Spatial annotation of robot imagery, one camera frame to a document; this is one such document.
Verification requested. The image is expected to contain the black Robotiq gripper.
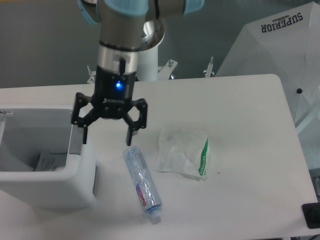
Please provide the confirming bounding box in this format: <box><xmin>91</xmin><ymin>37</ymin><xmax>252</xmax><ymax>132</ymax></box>
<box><xmin>70</xmin><ymin>65</ymin><xmax>149</xmax><ymax>147</ymax></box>

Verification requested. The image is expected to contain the white push-lid trash can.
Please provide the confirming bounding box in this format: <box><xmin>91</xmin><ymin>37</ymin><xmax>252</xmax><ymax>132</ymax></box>
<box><xmin>0</xmin><ymin>103</ymin><xmax>98</xmax><ymax>209</ymax></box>

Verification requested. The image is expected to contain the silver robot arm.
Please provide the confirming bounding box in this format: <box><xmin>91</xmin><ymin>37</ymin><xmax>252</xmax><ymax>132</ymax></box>
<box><xmin>71</xmin><ymin>0</ymin><xmax>205</xmax><ymax>146</ymax></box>

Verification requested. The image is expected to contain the paper inside trash can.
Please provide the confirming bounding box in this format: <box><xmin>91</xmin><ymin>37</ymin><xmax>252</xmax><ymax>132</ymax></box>
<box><xmin>35</xmin><ymin>153</ymin><xmax>67</xmax><ymax>172</ymax></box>

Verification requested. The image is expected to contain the clear plastic bag green stripe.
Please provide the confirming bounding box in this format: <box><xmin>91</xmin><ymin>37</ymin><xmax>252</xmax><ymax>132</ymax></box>
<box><xmin>155</xmin><ymin>126</ymin><xmax>210</xmax><ymax>181</ymax></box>

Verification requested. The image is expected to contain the clear plastic water bottle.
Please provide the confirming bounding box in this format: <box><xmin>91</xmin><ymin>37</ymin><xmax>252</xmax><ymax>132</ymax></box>
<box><xmin>122</xmin><ymin>146</ymin><xmax>163</xmax><ymax>224</ymax></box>

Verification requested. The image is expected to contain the white Superior umbrella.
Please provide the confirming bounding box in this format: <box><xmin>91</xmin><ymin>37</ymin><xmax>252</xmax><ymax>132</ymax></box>
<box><xmin>215</xmin><ymin>0</ymin><xmax>320</xmax><ymax>141</ymax></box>

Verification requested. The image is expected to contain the black device at table edge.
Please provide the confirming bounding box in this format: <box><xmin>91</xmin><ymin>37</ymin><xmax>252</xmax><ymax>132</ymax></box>
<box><xmin>301</xmin><ymin>202</ymin><xmax>320</xmax><ymax>229</ymax></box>

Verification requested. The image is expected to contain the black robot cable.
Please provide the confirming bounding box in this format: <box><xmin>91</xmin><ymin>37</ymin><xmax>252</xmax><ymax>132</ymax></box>
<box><xmin>117</xmin><ymin>57</ymin><xmax>127</xmax><ymax>81</ymax></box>

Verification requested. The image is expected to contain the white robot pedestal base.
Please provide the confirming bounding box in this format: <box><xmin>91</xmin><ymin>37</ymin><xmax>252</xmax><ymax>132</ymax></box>
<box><xmin>86</xmin><ymin>21</ymin><xmax>216</xmax><ymax>85</ymax></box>

